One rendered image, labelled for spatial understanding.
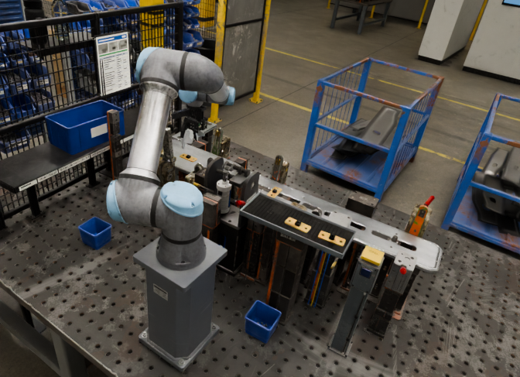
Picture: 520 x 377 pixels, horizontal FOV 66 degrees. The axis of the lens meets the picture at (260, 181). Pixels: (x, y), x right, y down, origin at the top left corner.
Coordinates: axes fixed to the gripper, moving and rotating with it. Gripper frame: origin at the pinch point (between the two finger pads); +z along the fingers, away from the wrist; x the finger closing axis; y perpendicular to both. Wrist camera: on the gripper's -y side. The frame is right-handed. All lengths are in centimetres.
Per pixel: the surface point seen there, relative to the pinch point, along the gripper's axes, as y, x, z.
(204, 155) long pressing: 4.3, 7.4, 8.1
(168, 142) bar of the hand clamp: 1.4, -16.5, -6.9
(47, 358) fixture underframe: -17, -76, 86
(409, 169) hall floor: 87, 272, 106
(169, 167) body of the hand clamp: 2.9, -17.7, 4.3
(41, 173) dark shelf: -33, -52, 6
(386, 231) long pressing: 96, 4, 7
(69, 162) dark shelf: -33, -40, 6
